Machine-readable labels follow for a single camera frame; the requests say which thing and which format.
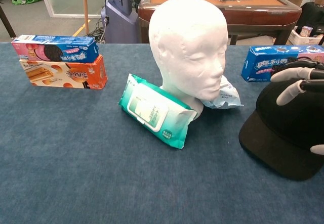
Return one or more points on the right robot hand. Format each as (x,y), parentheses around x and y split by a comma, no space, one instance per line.
(291,73)

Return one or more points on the black baseball cap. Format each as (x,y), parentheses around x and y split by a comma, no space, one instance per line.
(278,138)

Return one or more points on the purple robot base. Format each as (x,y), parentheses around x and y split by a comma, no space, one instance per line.
(119,19)

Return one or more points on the blue pink Oreo box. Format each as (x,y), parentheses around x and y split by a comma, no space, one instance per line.
(258,64)
(76,52)

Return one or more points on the white foam mannequin head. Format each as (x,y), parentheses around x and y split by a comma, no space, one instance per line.
(187,44)

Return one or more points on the orange biscuit box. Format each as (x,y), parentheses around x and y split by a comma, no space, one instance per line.
(76,77)

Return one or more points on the white crate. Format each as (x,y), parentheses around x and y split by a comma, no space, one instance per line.
(303,40)

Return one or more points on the small drink carton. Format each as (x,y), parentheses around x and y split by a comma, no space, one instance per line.
(306,31)

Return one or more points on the black chair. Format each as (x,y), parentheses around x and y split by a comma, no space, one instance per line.
(311,14)

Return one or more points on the light blue tissue pack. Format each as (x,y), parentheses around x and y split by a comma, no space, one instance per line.
(227,95)

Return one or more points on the brown mahjong table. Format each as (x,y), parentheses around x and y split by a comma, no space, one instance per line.
(253,14)

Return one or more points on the green wet wipes pack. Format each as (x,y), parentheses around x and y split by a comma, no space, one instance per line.
(152,112)

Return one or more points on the wooden pole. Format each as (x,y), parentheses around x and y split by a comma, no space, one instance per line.
(85,6)

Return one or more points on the dark table leg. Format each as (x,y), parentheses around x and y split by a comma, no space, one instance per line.
(6,19)

